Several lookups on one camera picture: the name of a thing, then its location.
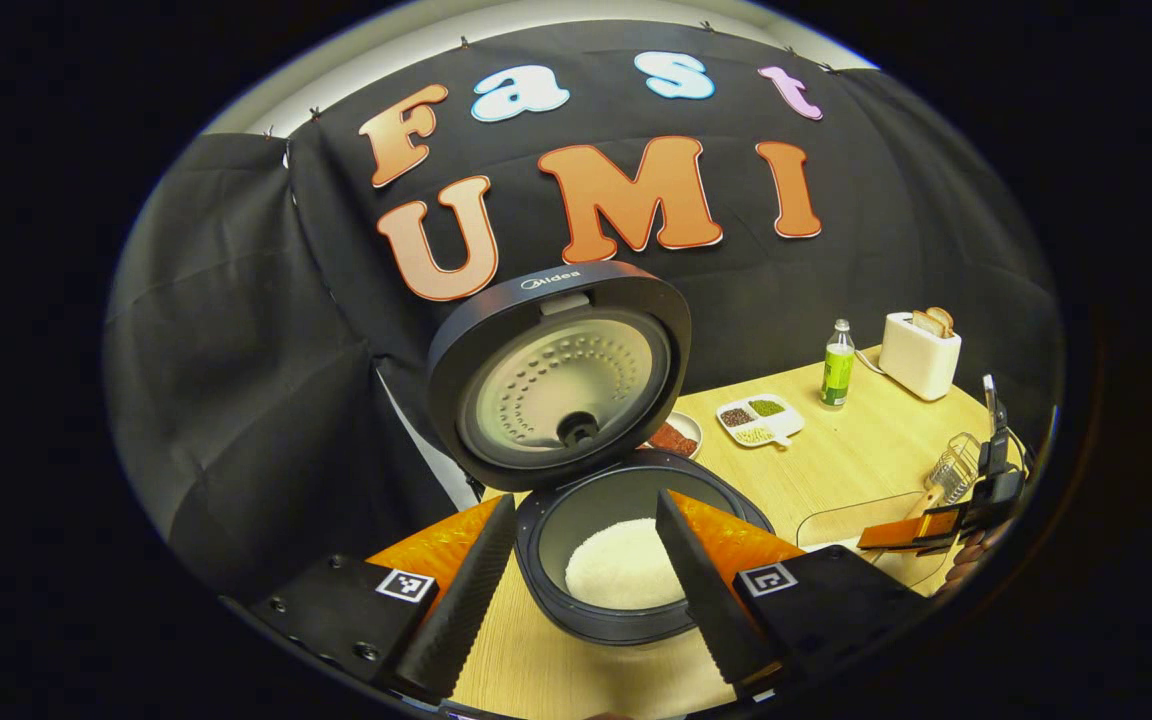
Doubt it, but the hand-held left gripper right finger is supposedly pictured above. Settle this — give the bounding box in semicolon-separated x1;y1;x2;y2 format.
654;488;932;701

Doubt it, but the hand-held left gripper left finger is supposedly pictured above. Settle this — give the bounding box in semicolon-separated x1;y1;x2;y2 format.
248;493;519;701

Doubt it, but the metal wire chopstick holder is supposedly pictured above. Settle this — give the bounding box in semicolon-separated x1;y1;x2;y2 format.
926;432;983;507

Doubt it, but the heap of white rice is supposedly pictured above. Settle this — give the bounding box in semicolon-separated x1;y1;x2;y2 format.
564;517;687;611

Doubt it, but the black rice cooker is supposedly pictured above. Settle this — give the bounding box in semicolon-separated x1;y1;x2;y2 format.
426;260;775;646

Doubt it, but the clear plastic container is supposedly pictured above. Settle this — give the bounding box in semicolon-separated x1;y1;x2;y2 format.
796;490;942;596

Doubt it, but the white toaster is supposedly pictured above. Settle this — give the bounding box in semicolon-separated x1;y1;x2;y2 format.
878;311;963;402

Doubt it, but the divided white dish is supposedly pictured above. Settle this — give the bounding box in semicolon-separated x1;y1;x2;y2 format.
715;393;805;449

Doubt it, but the red meat piece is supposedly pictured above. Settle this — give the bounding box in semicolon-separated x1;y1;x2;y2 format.
648;422;699;458

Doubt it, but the green drink bottle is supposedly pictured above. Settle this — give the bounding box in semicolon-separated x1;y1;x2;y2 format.
820;319;856;409

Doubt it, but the round white plate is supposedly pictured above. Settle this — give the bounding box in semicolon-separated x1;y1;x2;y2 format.
648;410;704;461

